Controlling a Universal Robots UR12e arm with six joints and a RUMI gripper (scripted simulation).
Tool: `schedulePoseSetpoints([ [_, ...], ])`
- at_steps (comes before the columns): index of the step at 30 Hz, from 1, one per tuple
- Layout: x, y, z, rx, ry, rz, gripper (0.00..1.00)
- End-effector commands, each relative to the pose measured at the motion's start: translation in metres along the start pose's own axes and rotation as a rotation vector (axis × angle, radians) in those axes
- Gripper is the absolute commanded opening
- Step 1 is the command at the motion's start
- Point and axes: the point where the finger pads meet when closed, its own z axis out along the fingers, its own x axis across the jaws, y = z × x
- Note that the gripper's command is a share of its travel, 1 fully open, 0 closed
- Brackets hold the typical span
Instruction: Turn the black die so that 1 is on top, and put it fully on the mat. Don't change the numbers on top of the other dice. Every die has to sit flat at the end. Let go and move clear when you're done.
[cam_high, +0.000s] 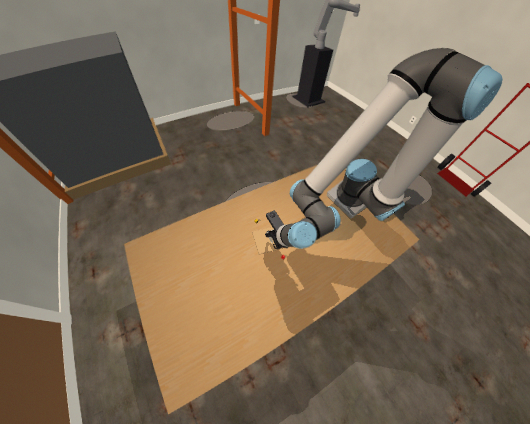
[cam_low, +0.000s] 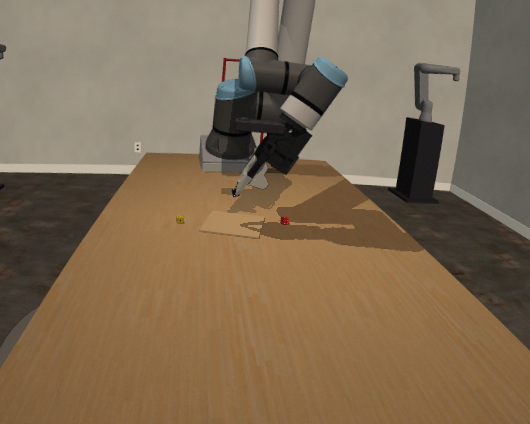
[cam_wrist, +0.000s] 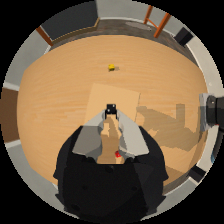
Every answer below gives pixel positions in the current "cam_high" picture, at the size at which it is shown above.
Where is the tan flat mat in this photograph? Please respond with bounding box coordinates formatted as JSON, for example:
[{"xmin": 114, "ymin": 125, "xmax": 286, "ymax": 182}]
[{"xmin": 252, "ymin": 227, "xmax": 278, "ymax": 254}]

